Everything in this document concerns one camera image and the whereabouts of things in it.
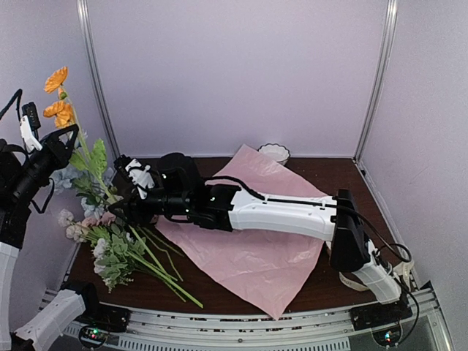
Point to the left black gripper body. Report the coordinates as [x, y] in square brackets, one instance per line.
[28, 183]

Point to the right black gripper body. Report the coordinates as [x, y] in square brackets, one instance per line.
[174, 205]

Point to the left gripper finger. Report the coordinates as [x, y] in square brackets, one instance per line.
[72, 133]
[54, 137]

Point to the blue fake flower stem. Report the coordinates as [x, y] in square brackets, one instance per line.
[95, 194]

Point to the purple pink wrapping paper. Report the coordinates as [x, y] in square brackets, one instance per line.
[264, 268]

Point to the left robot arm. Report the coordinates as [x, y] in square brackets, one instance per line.
[41, 332]

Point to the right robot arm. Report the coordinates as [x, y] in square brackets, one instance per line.
[228, 204]

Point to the white flower bunch green leaves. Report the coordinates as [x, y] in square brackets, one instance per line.
[119, 253]

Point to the scalloped white bowl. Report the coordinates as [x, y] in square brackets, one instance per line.
[276, 152]

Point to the beige ribbon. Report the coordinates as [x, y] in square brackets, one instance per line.
[403, 270]

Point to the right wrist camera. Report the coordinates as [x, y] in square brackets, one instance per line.
[134, 172]

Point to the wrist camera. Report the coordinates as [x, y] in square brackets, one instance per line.
[134, 172]
[29, 125]

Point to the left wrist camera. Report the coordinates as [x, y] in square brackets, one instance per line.
[29, 125]

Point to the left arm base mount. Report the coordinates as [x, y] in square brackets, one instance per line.
[106, 321]

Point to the left aluminium frame post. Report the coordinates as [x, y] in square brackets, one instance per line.
[86, 31]

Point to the aluminium frame post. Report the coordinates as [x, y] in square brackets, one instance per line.
[388, 35]
[86, 31]

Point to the front aluminium rail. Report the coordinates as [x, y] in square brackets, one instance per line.
[327, 329]

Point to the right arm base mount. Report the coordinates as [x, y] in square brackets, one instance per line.
[384, 321]

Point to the right aluminium frame post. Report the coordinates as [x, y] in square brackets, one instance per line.
[388, 35]

